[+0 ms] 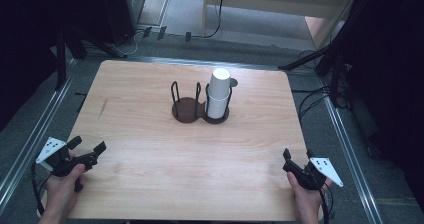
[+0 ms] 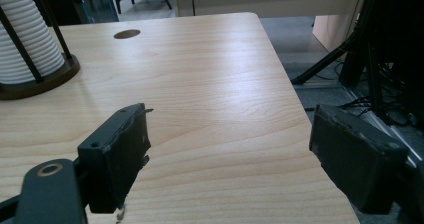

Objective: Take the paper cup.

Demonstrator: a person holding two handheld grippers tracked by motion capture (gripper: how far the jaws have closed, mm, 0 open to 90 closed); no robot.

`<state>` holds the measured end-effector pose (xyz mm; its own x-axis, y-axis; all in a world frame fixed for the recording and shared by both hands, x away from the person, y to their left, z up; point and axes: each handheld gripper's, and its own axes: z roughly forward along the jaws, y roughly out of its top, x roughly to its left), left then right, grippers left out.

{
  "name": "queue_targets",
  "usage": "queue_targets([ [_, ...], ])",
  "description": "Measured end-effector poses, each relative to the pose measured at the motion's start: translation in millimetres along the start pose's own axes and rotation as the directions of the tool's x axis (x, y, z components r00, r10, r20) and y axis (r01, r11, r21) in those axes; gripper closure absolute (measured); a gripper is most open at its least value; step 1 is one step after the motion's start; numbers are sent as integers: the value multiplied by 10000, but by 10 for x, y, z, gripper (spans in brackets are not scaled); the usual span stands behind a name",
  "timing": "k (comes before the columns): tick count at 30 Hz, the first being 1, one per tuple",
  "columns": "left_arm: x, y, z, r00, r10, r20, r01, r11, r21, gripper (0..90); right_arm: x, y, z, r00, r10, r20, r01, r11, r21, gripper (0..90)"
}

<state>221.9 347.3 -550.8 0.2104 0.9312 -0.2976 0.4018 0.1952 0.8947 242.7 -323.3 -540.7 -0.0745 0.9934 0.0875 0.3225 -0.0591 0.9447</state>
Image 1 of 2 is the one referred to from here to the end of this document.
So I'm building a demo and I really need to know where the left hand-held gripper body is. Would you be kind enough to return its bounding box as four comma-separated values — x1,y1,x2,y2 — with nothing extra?
35,136,99,194

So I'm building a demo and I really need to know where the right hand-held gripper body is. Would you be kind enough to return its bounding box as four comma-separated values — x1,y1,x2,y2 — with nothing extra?
282,157,345,191

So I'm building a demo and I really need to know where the dark wooden double cup holder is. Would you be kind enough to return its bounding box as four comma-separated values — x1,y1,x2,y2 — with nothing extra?
170,80,233,125

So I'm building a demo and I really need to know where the white paper cup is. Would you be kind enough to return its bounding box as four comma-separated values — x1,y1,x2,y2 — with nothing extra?
205,97,230,120
207,67,232,101

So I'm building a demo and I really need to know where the person's right hand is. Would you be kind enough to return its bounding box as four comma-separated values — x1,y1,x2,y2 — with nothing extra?
286,171,334,216

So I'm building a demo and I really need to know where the person's left hand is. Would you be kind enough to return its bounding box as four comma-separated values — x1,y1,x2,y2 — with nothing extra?
42,163,87,216

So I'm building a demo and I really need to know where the black metal stand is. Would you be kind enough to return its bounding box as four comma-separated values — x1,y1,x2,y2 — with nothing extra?
54,23,129,91
277,0,394,109

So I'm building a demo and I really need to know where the black cabinet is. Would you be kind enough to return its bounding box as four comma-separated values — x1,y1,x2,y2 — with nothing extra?
99,0,146,46

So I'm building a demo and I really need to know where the beige wooden furniture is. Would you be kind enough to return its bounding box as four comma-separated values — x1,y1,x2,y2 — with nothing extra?
201,0,360,50

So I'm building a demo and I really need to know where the metal floor rail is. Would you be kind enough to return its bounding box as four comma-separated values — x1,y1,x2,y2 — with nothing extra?
318,78,385,224
0,76,74,206

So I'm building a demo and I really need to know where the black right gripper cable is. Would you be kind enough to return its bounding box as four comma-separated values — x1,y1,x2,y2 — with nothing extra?
318,183,335,224

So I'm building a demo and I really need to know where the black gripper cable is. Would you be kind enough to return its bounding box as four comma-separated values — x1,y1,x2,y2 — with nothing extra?
31,162,52,217
318,183,335,224

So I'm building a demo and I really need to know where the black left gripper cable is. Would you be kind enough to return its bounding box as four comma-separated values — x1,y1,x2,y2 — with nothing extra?
31,162,52,217

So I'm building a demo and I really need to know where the bundle of black floor cables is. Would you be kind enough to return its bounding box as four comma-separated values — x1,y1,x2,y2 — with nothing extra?
291,49,352,121

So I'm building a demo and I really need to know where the white floor cable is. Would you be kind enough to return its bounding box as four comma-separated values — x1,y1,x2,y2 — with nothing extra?
111,29,144,57

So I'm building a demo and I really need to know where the black hanging cable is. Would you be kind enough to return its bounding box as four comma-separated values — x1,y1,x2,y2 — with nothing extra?
201,0,227,40

